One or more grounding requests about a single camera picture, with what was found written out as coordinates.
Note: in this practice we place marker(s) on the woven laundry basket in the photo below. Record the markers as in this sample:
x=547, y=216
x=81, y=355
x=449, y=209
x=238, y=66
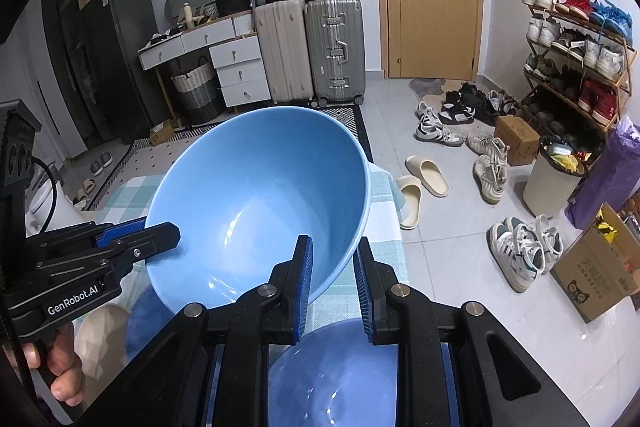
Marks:
x=199, y=92

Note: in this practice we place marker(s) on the open cardboard box green print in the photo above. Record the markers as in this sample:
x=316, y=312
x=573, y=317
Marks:
x=601, y=267

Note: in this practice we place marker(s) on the beige slipper right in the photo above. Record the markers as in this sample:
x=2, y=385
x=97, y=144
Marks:
x=429, y=174

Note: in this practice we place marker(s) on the beige slipper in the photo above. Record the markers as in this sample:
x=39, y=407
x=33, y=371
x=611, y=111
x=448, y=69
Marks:
x=429, y=174
x=410, y=189

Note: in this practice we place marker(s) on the black refrigerator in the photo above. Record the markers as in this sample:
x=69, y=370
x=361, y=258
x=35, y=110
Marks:
x=129, y=98

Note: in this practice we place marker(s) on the purple bag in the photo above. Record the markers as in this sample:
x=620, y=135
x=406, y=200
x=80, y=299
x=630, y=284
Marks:
x=612, y=179

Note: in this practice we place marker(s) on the blue bowl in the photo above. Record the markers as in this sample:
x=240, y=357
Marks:
x=243, y=193
x=334, y=376

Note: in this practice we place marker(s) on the left hand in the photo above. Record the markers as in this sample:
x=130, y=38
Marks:
x=62, y=361

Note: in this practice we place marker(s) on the silver suitcase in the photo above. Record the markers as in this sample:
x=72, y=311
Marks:
x=335, y=40

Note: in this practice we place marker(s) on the small cardboard box on floor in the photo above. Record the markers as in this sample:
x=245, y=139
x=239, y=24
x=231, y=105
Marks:
x=161, y=133

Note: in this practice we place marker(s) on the blue bowl back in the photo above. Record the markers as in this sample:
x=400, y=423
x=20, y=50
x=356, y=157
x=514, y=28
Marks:
x=243, y=193

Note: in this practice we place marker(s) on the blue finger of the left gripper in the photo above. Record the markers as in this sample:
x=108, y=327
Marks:
x=113, y=232

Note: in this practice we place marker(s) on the beige suitcase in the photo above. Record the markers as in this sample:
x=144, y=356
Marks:
x=282, y=38

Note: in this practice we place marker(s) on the white trash bin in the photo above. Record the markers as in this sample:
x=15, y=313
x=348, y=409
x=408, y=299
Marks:
x=556, y=173

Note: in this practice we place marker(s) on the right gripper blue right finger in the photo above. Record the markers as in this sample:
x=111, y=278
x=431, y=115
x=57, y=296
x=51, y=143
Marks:
x=364, y=293

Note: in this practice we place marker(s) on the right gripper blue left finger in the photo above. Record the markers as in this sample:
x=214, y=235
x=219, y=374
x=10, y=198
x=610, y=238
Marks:
x=302, y=271

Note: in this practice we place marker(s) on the bamboo shoe rack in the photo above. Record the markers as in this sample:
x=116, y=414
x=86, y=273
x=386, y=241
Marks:
x=586, y=66

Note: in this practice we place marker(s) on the brown cardboard box by rack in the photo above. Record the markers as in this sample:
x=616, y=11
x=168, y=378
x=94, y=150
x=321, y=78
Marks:
x=522, y=140

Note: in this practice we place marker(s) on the beige slipper left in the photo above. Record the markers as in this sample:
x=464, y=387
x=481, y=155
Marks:
x=410, y=189

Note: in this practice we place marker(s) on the white green sneaker pair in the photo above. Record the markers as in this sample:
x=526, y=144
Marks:
x=524, y=251

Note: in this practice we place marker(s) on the white drawer desk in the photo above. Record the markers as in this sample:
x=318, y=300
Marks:
x=232, y=44

